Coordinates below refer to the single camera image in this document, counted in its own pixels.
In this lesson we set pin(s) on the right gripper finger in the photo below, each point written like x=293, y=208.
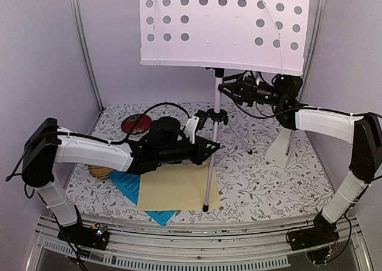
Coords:
x=236, y=77
x=232, y=92

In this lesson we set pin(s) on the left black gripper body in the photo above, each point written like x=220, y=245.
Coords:
x=172, y=155

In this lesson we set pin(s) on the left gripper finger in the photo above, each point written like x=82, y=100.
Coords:
x=207, y=145
x=206, y=152

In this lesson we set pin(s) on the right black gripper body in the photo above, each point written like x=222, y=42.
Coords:
x=277, y=98

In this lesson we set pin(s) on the yellow sheet music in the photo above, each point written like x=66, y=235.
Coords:
x=173, y=188

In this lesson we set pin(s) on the blue paper sheet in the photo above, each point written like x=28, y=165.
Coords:
x=129, y=185

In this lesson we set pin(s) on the silver tripod music stand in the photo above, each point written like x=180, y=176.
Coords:
x=253, y=35

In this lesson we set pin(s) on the white metronome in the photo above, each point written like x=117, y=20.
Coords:
x=278, y=152

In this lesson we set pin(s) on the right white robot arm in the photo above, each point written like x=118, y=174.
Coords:
x=362, y=131

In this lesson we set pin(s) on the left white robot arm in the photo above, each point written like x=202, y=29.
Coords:
x=51, y=144

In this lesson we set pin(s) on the red floral plate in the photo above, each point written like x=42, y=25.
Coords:
x=129, y=124

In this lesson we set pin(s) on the floral table mat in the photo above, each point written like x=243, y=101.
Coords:
x=250, y=187

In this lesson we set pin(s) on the woven bamboo tray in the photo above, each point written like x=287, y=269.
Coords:
x=99, y=172

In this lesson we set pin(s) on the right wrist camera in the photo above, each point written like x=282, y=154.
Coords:
x=254, y=78

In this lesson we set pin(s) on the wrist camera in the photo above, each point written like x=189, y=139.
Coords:
x=254, y=78
x=194, y=124

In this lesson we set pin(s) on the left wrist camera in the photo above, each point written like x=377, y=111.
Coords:
x=194, y=124

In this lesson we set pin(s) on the front aluminium rail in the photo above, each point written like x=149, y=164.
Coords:
x=257, y=245

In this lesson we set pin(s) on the right aluminium frame post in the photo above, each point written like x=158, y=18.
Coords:
x=316, y=13

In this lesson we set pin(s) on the aluminium frame post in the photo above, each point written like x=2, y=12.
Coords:
x=316, y=13
x=79, y=25

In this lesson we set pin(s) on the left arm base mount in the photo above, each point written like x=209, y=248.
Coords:
x=95, y=236

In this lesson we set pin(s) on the left aluminium frame post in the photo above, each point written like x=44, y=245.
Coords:
x=79, y=25

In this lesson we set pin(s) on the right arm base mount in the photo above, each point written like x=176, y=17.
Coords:
x=321, y=233

